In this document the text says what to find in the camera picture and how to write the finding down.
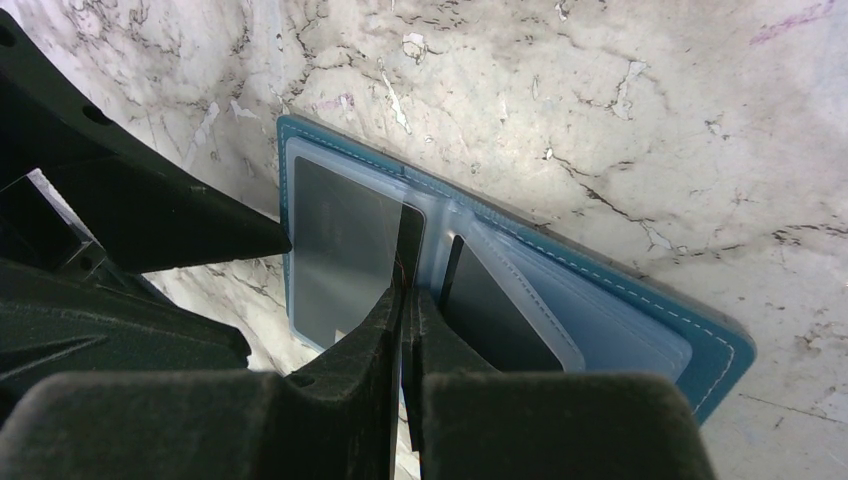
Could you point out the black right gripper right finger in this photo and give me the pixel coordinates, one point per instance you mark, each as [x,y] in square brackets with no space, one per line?
[468,420]

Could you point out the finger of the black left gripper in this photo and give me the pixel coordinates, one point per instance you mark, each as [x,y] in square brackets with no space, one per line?
[147,213]
[51,324]

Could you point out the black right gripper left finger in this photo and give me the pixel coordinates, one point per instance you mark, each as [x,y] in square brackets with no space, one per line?
[334,418]

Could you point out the black credit card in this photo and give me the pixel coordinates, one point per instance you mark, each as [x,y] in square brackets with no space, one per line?
[355,234]
[480,312]

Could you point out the blue card holder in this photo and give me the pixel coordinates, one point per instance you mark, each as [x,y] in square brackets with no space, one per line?
[590,314]

